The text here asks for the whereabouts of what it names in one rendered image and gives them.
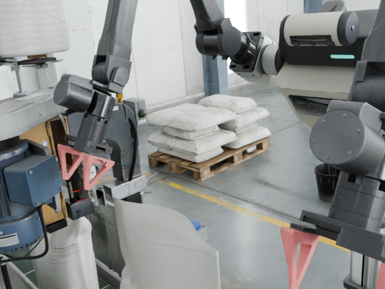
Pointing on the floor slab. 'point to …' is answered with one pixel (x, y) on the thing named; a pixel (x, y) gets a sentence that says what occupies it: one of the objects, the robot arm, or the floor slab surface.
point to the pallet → (175, 163)
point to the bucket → (326, 181)
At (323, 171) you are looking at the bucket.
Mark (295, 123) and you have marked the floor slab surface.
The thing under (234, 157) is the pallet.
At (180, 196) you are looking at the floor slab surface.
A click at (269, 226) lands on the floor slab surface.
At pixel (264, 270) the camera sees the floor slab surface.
